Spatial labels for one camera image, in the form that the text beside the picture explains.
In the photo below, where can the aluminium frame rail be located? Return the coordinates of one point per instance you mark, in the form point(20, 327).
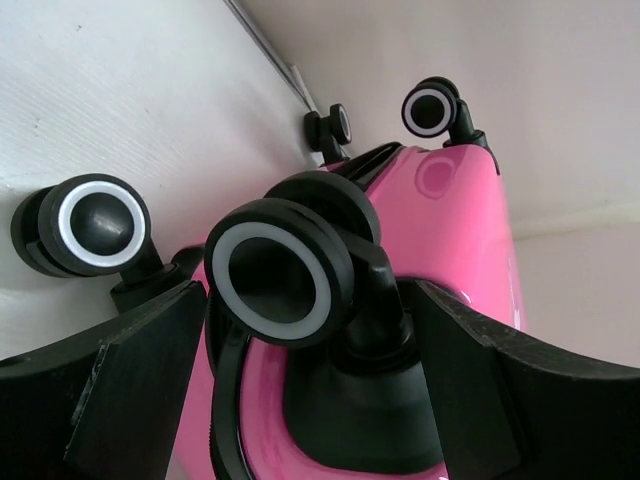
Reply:
point(289, 73)

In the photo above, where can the pink hard-shell suitcase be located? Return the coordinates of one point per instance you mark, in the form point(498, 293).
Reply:
point(307, 365)

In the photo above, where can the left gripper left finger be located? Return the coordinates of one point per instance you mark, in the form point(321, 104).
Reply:
point(104, 403)

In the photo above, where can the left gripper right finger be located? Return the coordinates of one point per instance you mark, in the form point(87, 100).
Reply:
point(510, 406)

